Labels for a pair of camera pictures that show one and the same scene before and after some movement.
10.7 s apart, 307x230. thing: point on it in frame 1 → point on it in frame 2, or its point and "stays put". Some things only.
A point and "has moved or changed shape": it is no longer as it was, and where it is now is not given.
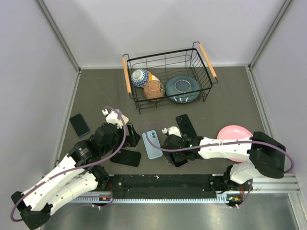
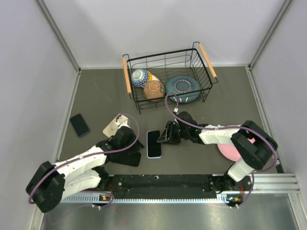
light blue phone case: x=152 y=151 has moved or changed shape
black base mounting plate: x=175 y=186 stays put
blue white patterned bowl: x=139 y=77 stays put
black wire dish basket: x=169 y=79 stays put
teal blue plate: x=182 y=89 stays put
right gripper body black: x=167 y=152 → x=184 y=132
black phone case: x=126 y=156 stays put
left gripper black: x=132 y=140 → x=136 y=146
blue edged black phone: x=79 y=125 stays put
